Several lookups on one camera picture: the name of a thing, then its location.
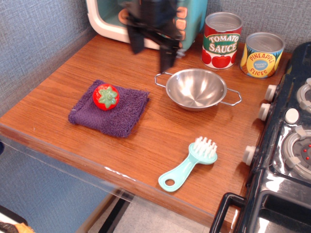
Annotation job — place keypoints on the black toy stove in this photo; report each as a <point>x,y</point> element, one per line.
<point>278,197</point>

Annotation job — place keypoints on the red toy tomato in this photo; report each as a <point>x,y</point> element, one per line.
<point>106,97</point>

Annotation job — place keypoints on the teal toy microwave oven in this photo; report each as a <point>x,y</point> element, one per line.
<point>108,19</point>

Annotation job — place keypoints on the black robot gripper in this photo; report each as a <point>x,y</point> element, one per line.
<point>153,19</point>

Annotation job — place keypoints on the white stove knob upper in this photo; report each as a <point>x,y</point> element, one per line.
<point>270,92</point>

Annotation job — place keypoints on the purple folded towel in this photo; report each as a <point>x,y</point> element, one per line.
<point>119,121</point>

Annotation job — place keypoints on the white stove knob middle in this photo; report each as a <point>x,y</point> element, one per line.
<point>263,111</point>

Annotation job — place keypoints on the teal dish brush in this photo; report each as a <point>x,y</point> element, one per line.
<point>201,151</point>

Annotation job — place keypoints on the white stove knob lower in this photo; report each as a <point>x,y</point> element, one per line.
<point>249,154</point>

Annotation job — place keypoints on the pineapple slices can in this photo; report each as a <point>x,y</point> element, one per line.
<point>261,55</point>

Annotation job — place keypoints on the stainless steel two-handled pot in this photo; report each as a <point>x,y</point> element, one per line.
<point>195,89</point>

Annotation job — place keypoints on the tomato sauce can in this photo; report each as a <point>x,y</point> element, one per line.
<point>221,39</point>

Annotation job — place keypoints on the white stove knob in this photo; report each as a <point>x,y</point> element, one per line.
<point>263,111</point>
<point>270,92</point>
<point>249,154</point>

